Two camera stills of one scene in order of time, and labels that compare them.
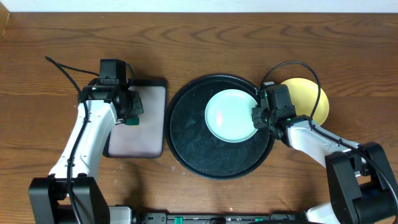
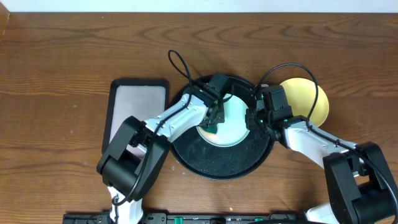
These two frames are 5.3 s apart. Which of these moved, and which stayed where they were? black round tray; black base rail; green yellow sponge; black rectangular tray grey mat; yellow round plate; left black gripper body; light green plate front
Moved: light green plate front; green yellow sponge; left black gripper body
Stayed: black rectangular tray grey mat; black round tray; black base rail; yellow round plate
